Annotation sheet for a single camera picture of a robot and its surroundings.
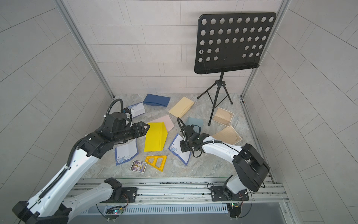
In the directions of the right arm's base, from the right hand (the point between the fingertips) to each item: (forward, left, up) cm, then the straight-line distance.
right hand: (182, 146), depth 85 cm
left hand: (+1, +16, +22) cm, 27 cm away
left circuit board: (-30, +33, 0) cm, 45 cm away
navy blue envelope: (+44, +18, -2) cm, 47 cm away
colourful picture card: (-10, +25, 0) cm, 27 cm away
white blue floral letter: (0, +4, +1) cm, 4 cm away
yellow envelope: (+8, +17, -1) cm, 19 cm away
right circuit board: (-32, -25, -6) cm, 41 cm away
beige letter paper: (+7, -31, -3) cm, 32 cm away
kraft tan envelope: (+34, -1, -2) cm, 34 cm away
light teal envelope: (+20, -12, -5) cm, 24 cm away
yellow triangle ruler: (-9, +17, -2) cm, 19 cm away
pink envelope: (+22, +10, -3) cm, 24 cm away
